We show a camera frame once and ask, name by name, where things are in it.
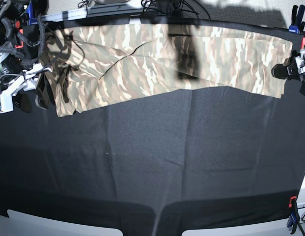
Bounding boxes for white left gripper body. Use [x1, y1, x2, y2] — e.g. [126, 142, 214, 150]
[287, 50, 305, 80]

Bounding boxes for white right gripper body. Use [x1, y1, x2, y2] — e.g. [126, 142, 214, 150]
[0, 63, 52, 114]

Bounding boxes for camouflage t-shirt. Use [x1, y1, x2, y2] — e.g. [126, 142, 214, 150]
[40, 24, 293, 117]

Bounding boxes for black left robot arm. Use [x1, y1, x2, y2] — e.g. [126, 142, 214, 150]
[271, 49, 305, 82]

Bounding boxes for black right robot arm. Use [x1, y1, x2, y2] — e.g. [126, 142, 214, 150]
[0, 0, 50, 114]

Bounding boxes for blue tools rear right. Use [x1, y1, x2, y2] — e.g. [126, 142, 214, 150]
[288, 4, 305, 34]

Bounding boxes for red clamp rear left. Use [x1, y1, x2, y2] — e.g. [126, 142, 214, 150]
[14, 21, 25, 49]

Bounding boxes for blue clamp rear left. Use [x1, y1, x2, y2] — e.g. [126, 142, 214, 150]
[26, 0, 40, 26]

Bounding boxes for black table cloth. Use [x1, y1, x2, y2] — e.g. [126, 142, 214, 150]
[0, 21, 305, 236]

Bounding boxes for orange black clamp front right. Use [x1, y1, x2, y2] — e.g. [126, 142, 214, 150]
[287, 196, 300, 235]

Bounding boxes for black cables behind table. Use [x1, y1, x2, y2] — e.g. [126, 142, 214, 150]
[77, 0, 212, 20]

